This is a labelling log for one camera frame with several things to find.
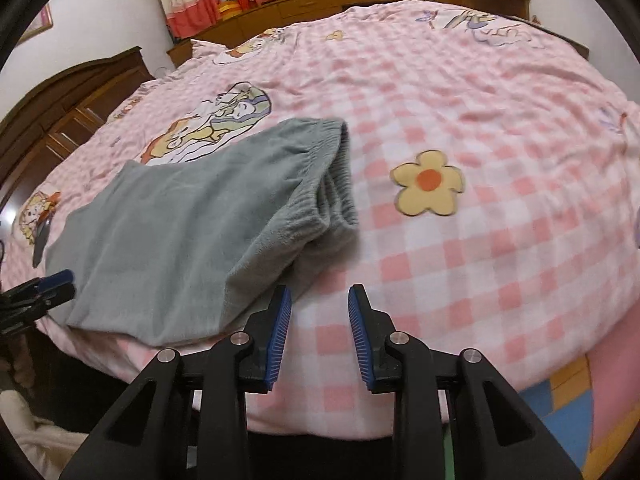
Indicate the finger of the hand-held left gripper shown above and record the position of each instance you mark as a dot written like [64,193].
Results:
[57,277]
[55,296]

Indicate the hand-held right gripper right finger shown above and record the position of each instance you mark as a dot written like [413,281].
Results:
[359,330]

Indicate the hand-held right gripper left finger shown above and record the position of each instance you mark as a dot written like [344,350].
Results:
[280,330]

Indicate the grey pants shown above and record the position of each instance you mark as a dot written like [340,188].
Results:
[175,220]

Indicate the white cloth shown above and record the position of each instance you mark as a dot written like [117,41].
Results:
[30,440]

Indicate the dark wooden wardrobe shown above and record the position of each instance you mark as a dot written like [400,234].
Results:
[60,110]

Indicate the colourful patchwork sheet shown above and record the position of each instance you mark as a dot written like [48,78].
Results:
[575,385]

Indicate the pink checked printed bed cover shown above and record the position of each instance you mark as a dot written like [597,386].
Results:
[450,110]

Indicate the yellow box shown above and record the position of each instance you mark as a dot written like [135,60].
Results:
[230,10]

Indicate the pink framed wall picture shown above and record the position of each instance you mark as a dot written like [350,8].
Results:
[39,22]

